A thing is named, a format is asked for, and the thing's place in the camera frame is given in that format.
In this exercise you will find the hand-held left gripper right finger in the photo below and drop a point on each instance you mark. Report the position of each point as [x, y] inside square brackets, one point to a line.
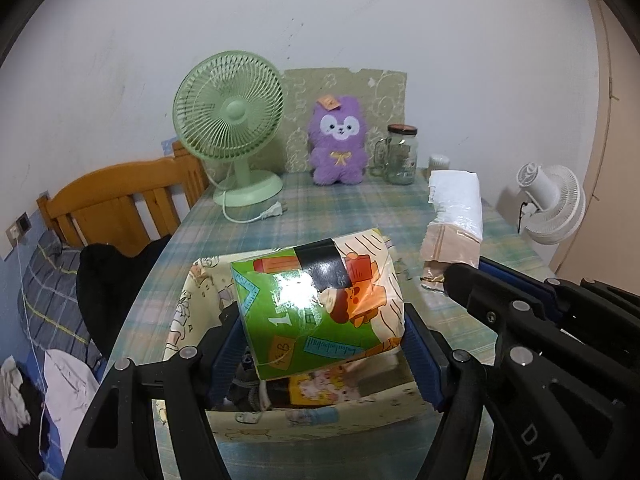
[425, 360]

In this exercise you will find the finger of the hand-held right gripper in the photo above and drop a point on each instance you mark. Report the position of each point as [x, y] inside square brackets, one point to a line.
[547, 302]
[475, 285]

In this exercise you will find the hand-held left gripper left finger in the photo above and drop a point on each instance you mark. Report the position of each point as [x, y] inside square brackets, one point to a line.
[225, 360]

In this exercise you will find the black plastic bag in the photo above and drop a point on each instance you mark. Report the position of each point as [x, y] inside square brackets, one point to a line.
[247, 385]

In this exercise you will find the white and brown packet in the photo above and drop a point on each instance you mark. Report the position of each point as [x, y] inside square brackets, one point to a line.
[455, 210]

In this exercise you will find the yellow cartoon printed storage box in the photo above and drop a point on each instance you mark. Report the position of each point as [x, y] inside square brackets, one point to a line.
[200, 285]

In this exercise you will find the pink yellow cartoon packet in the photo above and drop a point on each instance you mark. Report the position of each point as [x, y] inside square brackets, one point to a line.
[325, 385]

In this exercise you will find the colourful cartoon tissue pack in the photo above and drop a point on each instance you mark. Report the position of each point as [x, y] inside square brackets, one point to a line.
[310, 300]

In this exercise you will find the white standing fan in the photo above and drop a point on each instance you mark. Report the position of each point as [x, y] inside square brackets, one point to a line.
[560, 210]

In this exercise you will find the cotton swab container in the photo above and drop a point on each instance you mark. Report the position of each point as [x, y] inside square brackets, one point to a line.
[439, 161]

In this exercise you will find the black garment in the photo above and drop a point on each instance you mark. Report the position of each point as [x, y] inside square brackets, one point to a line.
[115, 280]

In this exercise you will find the glass jar mug with lid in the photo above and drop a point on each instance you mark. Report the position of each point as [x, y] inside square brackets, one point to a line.
[402, 160]

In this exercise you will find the plaid tablecloth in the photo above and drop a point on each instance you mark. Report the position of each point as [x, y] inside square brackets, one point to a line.
[340, 210]

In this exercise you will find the white bed cloth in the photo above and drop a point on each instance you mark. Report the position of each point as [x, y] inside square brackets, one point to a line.
[70, 385]

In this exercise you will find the beige door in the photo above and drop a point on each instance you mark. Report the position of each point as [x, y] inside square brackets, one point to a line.
[615, 160]

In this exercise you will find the purple plush toy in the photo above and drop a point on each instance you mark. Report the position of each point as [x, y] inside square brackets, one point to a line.
[337, 165]

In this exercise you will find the blue plaid pillow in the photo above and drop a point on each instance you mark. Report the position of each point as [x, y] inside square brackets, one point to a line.
[50, 290]

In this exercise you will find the blue bed sheet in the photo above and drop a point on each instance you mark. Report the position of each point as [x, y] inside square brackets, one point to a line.
[50, 450]

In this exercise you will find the wooden bed headboard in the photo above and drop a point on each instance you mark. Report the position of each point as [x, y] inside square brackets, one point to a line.
[110, 190]

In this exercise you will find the white crumpled cloth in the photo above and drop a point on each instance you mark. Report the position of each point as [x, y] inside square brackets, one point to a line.
[12, 385]

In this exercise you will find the green cartoon printed board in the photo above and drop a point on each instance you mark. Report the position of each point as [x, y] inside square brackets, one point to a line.
[385, 90]

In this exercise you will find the green desk fan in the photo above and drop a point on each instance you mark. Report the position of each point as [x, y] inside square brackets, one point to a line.
[230, 110]

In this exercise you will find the pale blue wall sticker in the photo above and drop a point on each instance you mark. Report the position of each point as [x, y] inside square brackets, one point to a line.
[168, 144]

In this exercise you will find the dark wall socket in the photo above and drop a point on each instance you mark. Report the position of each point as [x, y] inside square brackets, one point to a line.
[22, 220]

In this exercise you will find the white wall socket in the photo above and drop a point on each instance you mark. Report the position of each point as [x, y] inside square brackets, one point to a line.
[12, 232]

